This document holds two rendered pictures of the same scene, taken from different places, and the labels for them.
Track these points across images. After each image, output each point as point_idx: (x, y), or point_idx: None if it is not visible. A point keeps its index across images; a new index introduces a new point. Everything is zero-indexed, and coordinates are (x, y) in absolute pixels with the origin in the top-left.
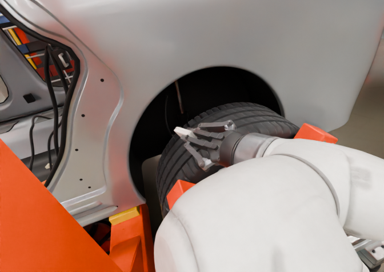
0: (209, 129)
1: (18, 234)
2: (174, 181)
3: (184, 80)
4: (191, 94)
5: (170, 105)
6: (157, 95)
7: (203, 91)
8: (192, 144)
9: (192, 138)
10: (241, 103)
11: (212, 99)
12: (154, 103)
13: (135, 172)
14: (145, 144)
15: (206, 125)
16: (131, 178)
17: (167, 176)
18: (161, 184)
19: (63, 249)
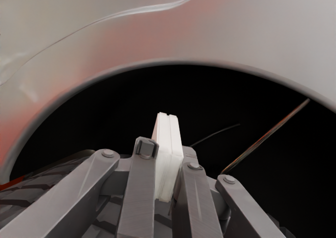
0: (235, 236)
1: None
2: (8, 210)
3: (292, 143)
4: (271, 173)
5: (223, 141)
6: (228, 106)
7: (291, 196)
8: (123, 191)
9: (151, 169)
10: None
11: (287, 227)
12: (209, 108)
13: (60, 138)
14: (125, 136)
15: (247, 209)
16: (33, 126)
17: (34, 187)
18: (15, 185)
19: None
